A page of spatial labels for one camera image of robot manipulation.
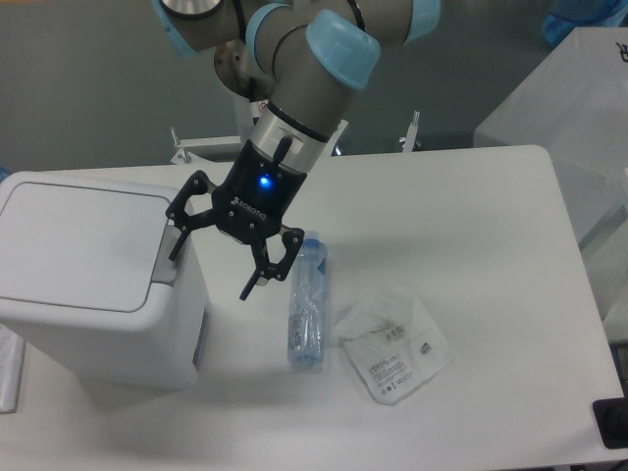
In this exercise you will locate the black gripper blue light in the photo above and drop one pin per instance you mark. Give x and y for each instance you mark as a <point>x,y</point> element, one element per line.
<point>260,201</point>

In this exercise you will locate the white push-lid trash can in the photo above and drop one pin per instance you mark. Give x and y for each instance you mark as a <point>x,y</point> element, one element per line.
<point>90,276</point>

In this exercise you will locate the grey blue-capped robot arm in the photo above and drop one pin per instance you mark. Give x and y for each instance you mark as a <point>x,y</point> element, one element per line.
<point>318,57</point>

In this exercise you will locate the clear plastic water bottle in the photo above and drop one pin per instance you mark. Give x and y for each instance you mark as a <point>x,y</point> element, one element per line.
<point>308,304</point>

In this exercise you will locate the crumpled white plastic bag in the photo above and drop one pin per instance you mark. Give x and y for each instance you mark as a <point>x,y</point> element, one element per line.
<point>393,343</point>

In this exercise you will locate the clear plastic sheet at left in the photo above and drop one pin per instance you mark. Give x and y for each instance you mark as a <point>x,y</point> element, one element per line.
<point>12,359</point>

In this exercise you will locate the white box at right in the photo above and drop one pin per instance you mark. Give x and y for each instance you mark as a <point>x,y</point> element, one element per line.
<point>574,105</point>

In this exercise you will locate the blue plastic cover top right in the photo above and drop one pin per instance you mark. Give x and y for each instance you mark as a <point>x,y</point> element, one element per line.
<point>564,16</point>

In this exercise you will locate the black device at table edge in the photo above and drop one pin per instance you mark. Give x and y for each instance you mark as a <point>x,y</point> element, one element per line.
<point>611,417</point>

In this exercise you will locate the white metal base frame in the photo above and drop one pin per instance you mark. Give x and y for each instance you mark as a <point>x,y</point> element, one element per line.
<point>187,151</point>

